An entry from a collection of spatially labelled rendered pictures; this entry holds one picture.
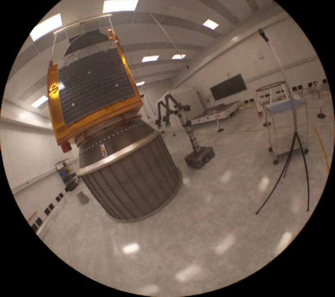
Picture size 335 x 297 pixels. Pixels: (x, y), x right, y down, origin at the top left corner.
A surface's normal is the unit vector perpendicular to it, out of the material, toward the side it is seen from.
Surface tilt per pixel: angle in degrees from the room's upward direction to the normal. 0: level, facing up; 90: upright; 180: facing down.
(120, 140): 62
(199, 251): 0
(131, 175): 90
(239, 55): 90
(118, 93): 90
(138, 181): 90
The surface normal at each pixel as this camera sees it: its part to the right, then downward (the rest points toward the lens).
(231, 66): -0.80, 0.41
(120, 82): 0.42, -0.09
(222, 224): -0.41, -0.91
